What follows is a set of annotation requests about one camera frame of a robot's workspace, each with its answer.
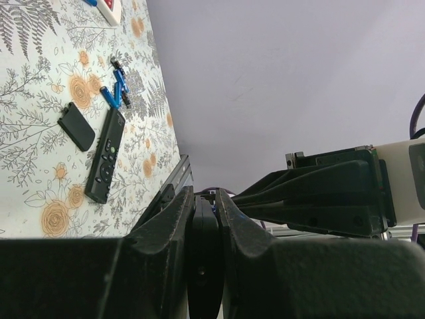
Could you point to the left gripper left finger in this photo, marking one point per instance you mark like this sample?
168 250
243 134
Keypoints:
140 275

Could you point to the blue battery beside remote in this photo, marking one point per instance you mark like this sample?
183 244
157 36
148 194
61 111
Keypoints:
114 101

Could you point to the plain black remote control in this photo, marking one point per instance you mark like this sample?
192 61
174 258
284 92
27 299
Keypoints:
205 278

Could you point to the floral table mat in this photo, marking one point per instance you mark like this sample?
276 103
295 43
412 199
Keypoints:
58 52

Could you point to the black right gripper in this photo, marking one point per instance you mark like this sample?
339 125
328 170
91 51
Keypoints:
343 193

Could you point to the blue battery in pile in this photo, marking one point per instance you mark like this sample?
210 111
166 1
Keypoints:
121 79

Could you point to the black remote with buttons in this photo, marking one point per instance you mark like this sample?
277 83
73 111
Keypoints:
99 180

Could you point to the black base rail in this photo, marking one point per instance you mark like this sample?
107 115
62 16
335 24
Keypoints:
180 177

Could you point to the black battery cover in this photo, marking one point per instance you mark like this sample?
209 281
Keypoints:
76 127

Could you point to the red white remote control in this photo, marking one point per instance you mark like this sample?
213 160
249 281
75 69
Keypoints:
111 10

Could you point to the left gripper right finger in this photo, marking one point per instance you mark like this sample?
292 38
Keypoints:
268 277

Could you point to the blue battery near red remote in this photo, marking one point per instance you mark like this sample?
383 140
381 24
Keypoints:
92 3

